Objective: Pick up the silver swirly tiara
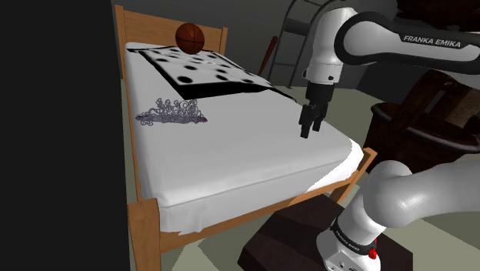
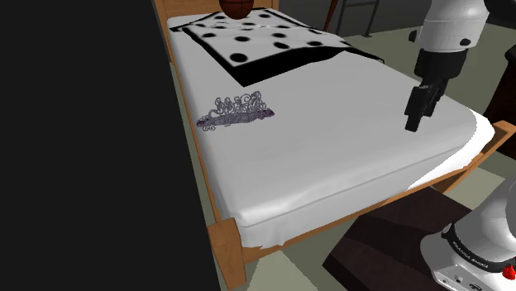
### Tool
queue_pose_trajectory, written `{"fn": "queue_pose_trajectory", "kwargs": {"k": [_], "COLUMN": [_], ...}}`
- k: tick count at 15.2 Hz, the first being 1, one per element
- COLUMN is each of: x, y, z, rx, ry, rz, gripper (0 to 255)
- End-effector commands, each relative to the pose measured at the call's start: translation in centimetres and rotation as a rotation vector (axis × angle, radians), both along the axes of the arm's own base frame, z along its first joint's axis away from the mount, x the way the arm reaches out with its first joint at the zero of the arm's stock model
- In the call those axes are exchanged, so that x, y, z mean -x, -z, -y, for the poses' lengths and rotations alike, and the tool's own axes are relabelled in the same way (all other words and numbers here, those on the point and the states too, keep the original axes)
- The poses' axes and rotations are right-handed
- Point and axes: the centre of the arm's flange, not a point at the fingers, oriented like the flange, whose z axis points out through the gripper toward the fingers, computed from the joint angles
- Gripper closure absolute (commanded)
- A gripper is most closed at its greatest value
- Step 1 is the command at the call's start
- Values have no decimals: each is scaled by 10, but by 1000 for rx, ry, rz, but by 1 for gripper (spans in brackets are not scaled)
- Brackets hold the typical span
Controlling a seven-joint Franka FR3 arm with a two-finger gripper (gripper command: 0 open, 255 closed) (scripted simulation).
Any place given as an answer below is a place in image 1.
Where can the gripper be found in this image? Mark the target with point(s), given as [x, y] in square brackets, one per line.
[319, 94]

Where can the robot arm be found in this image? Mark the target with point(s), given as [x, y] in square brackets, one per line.
[397, 195]

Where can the brown baseball bat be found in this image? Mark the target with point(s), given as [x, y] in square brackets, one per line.
[267, 55]

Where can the grey metal ladder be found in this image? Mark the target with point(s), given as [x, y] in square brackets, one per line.
[292, 41]

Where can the wooden bed with white mattress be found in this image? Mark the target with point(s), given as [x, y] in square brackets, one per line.
[232, 150]

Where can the dark wooden round table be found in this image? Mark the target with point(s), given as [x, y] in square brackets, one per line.
[423, 124]

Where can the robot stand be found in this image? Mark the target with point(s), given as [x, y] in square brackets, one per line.
[300, 232]

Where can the white black-dotted blanket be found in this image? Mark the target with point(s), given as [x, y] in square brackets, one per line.
[210, 73]

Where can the brown basketball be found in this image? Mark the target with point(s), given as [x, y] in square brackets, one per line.
[190, 38]

